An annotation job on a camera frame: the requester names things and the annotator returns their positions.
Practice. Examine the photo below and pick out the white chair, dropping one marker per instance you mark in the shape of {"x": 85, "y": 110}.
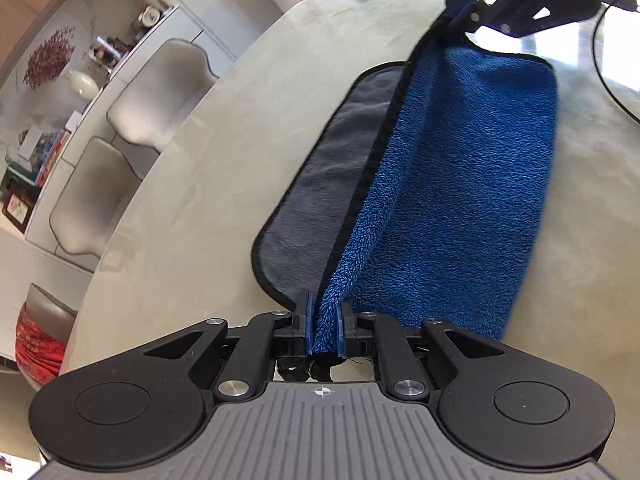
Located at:
{"x": 162, "y": 95}
{"x": 92, "y": 200}

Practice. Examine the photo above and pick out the dark picture frame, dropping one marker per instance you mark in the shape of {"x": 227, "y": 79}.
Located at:
{"x": 19, "y": 210}

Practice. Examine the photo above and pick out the grey chair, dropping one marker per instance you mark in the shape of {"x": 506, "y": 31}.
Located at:
{"x": 47, "y": 305}

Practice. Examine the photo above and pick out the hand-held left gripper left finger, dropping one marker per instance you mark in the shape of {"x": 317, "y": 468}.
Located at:
{"x": 308, "y": 322}

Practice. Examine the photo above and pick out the red patterned cloth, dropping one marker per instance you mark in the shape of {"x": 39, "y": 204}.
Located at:
{"x": 37, "y": 347}

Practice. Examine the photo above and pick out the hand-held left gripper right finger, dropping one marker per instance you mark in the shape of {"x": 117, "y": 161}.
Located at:
{"x": 343, "y": 329}

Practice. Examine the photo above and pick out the white round vase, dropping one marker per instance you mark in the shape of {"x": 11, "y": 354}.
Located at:
{"x": 82, "y": 83}

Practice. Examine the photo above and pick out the white sideboard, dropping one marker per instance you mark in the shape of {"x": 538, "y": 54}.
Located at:
{"x": 115, "y": 95}

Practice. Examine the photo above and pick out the stack of books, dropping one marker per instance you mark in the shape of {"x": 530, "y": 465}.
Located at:
{"x": 50, "y": 157}

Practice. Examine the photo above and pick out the blue and grey towel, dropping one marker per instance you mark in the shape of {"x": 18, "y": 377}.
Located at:
{"x": 440, "y": 195}

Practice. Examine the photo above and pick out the green box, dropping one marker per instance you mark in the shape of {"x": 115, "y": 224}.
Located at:
{"x": 17, "y": 177}

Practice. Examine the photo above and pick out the small table clock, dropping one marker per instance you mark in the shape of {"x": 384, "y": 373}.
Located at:
{"x": 149, "y": 16}

